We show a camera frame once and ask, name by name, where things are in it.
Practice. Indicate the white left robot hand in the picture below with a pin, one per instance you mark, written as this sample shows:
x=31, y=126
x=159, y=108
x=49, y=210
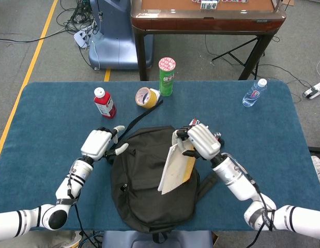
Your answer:
x=96, y=144

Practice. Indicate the red black snack packet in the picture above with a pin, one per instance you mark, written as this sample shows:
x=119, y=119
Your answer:
x=194, y=121

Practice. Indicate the white sneaker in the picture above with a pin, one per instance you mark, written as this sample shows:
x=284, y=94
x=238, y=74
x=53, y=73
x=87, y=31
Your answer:
x=319, y=168
x=69, y=239

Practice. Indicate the row of mahjong tiles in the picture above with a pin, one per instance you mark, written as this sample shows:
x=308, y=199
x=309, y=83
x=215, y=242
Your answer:
x=209, y=4

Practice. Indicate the green chip can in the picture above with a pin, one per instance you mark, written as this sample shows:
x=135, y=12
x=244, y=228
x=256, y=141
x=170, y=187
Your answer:
x=166, y=80

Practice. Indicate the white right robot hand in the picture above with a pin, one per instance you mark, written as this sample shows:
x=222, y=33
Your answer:
x=203, y=142

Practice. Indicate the brown mahjong table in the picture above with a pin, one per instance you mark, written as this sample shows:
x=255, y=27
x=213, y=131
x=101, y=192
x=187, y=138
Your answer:
x=209, y=22

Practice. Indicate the red juice bottle white cap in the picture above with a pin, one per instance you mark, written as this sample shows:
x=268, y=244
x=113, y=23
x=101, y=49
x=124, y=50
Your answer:
x=105, y=106

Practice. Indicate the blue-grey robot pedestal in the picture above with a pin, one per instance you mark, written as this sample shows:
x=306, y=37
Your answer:
x=115, y=38

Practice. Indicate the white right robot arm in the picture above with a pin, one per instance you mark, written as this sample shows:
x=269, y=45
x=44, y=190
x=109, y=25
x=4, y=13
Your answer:
x=234, y=178

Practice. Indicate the black fabric backpack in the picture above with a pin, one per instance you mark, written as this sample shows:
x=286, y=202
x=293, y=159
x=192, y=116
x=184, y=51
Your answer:
x=139, y=168

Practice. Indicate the blue table cloth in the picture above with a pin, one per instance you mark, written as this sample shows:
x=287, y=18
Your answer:
x=46, y=124

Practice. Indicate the yellow tape roll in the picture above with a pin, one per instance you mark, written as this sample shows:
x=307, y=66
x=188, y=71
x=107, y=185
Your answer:
x=149, y=102

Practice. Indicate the white book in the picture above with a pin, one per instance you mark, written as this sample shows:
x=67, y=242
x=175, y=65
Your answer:
x=175, y=170

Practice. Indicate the white power strip with plugs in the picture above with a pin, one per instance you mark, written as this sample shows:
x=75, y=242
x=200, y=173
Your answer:
x=82, y=37

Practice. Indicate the white power strip black plug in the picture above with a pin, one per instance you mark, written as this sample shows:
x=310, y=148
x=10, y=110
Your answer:
x=316, y=90

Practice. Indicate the clear water bottle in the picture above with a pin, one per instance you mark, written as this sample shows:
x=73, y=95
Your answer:
x=252, y=95

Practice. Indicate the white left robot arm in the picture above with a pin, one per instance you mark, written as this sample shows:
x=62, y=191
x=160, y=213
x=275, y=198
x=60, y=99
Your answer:
x=72, y=183

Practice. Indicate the blue-grey robot torso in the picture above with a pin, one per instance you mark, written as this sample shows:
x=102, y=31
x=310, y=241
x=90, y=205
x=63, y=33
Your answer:
x=123, y=240

